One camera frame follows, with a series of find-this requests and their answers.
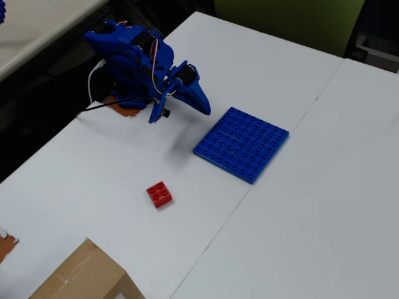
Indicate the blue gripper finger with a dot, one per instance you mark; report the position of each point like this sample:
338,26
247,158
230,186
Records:
185,98
201,98

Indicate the red 2x2 toy block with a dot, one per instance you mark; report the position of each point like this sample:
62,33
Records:
160,196

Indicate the blue studded ball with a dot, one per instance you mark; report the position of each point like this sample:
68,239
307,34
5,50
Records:
2,14

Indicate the blue 8x8 studded plate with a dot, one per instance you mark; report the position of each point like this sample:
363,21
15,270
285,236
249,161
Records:
240,146

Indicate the green chair back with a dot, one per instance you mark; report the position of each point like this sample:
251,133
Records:
296,21

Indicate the dark grey office furniture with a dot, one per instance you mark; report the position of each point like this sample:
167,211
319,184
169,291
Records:
380,18

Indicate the blue robot arm base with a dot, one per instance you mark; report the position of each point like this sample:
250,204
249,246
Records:
131,104

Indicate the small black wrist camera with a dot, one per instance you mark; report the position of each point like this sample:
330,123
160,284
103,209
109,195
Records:
167,113

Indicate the white paper table cover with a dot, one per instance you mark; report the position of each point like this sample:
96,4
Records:
109,171
311,218

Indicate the white desk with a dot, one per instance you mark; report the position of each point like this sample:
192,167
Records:
37,31

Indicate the brown cardboard box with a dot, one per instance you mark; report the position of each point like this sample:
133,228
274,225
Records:
84,274

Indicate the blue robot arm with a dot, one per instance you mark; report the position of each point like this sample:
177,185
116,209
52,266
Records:
124,34

